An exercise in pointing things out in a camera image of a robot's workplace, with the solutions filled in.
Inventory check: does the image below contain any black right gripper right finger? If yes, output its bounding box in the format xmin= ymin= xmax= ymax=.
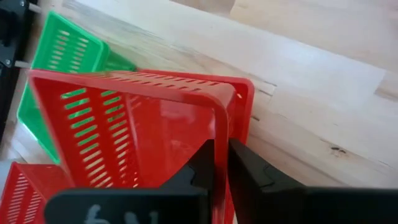
xmin=228 ymin=138 xmax=398 ymax=224

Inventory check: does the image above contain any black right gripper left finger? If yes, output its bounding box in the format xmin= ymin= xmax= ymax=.
xmin=45 ymin=139 xmax=215 ymax=224

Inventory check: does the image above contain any red slotted plastic basket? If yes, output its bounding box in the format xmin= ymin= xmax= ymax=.
xmin=102 ymin=68 xmax=256 ymax=146
xmin=27 ymin=68 xmax=237 ymax=224
xmin=0 ymin=161 xmax=75 ymax=224

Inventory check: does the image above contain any green slotted plastic basket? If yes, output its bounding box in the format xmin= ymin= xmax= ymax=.
xmin=17 ymin=11 xmax=137 ymax=164

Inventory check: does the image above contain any black metal bracket with bolts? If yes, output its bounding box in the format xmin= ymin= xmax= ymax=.
xmin=0 ymin=0 xmax=43 ymax=144

